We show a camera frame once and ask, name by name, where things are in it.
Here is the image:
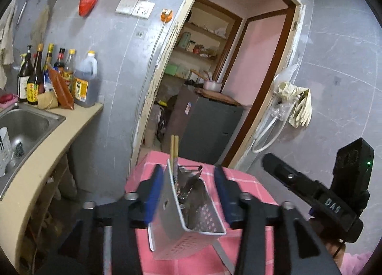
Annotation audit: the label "dark bottle red cap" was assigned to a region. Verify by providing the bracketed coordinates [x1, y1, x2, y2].
[53, 48, 66, 74]

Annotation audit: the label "yellow rubber gloves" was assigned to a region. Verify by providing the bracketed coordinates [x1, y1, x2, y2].
[274, 81, 313, 129]

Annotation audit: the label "white plastic cup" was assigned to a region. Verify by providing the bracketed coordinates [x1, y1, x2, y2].
[0, 127, 14, 175]

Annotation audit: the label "dark bottle yellow cap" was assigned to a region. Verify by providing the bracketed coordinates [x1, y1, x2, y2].
[42, 43, 55, 73]

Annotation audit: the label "grey cabinet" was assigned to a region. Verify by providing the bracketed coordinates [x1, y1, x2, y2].
[162, 85, 244, 166]

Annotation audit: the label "white hose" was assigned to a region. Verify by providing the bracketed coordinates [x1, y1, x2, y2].
[250, 96, 295, 154]

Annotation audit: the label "white wall socket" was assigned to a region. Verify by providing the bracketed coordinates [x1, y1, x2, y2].
[132, 1, 156, 20]

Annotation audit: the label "pink checked tablecloth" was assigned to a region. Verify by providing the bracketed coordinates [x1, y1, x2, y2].
[125, 151, 280, 275]

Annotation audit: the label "white hanging towel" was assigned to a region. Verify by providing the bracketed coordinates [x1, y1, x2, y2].
[0, 3, 19, 90]

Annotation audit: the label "large soy sauce jug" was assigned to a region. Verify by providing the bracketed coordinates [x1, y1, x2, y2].
[73, 51, 99, 107]

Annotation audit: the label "white wall switch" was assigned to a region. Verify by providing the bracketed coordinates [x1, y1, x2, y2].
[115, 0, 138, 16]

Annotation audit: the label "orange snack packet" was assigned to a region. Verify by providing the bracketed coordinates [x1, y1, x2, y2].
[47, 65, 75, 111]

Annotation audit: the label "person's right forearm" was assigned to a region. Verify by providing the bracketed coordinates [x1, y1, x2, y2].
[340, 252, 377, 275]

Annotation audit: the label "beige kitchen counter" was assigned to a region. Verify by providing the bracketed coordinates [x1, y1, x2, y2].
[0, 101, 104, 266]

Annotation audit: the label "steel sink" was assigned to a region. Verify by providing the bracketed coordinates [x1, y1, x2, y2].
[0, 107, 66, 201]

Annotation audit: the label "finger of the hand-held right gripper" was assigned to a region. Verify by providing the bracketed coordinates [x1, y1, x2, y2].
[262, 152, 326, 207]

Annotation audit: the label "wooden cutting board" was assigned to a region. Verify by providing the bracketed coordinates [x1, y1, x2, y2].
[195, 88, 243, 107]

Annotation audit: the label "wooden chopstick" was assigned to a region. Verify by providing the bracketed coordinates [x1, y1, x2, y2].
[170, 135, 176, 181]

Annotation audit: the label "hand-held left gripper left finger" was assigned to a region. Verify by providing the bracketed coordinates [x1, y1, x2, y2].
[39, 164, 164, 275]

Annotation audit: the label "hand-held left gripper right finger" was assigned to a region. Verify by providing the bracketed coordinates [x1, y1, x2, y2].
[214, 164, 342, 275]

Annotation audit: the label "person's right hand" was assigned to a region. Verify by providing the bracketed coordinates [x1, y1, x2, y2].
[309, 218, 347, 260]

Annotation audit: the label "tall dark sauce bottle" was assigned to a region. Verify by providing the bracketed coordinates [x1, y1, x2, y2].
[27, 43, 45, 106]

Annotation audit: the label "light green canister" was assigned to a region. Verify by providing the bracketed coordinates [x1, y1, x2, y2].
[179, 32, 192, 50]

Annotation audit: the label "metal spatula utensils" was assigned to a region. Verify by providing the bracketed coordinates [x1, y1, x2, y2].
[178, 164, 204, 201]

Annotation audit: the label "clear bottle yellow cap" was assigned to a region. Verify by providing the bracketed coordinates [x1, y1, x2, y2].
[63, 49, 76, 91]

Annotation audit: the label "grey perforated utensil holder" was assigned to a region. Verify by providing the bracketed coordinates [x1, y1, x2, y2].
[147, 158, 228, 261]

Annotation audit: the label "metal pot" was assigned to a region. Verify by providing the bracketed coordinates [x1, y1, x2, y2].
[203, 80, 223, 92]

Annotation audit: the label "wooden wall shelf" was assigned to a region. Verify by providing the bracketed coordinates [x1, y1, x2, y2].
[172, 0, 237, 64]

